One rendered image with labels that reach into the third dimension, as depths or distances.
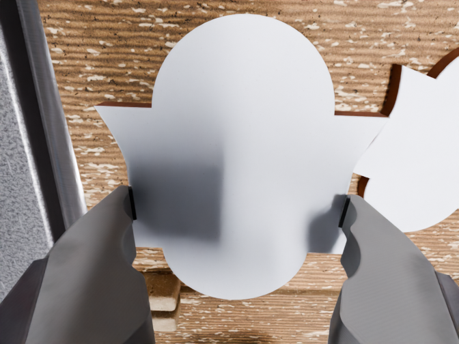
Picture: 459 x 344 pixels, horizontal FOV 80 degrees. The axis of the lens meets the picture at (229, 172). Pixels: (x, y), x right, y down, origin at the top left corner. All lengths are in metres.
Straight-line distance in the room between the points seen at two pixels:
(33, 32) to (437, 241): 0.34
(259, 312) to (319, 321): 0.06
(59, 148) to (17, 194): 0.07
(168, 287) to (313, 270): 0.13
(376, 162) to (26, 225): 0.30
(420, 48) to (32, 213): 0.32
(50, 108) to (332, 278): 0.27
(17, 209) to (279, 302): 0.25
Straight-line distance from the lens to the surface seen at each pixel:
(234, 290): 0.16
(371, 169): 0.21
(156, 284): 0.26
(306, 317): 0.32
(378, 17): 0.20
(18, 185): 0.29
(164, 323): 0.28
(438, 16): 0.22
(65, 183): 0.26
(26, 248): 0.34
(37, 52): 0.23
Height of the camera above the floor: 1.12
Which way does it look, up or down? 63 degrees down
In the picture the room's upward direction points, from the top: 179 degrees counter-clockwise
